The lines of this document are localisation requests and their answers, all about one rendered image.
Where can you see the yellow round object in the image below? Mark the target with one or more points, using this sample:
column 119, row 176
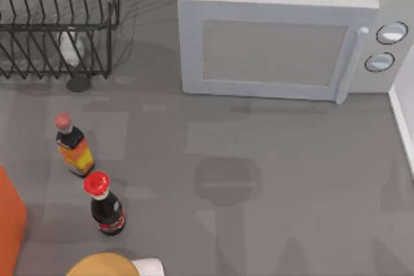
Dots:
column 103, row 264

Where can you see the small microwave knob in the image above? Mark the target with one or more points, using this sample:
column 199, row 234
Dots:
column 379, row 62

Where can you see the pale microwave oven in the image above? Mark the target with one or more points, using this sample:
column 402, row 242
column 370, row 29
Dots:
column 381, row 4

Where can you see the white cup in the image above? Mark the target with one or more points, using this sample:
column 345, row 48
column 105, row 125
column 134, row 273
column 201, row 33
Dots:
column 148, row 267

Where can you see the white cabinet edge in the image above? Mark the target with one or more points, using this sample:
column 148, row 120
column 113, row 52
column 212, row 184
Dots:
column 404, row 114

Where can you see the dark bottle with red cap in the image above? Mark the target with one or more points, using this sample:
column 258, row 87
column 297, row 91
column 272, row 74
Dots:
column 106, row 208

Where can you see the white object behind rack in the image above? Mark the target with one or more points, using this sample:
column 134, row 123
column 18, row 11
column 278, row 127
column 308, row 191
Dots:
column 69, row 48

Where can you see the microwave oven door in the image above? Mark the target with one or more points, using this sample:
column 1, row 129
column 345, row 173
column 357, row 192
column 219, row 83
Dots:
column 275, row 53

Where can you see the orange and yellow bottle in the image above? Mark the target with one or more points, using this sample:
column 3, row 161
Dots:
column 74, row 148

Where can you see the large microwave knob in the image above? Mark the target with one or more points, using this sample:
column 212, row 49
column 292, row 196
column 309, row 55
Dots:
column 391, row 33

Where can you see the orange box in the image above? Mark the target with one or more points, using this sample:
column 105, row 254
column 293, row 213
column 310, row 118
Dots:
column 9, row 221

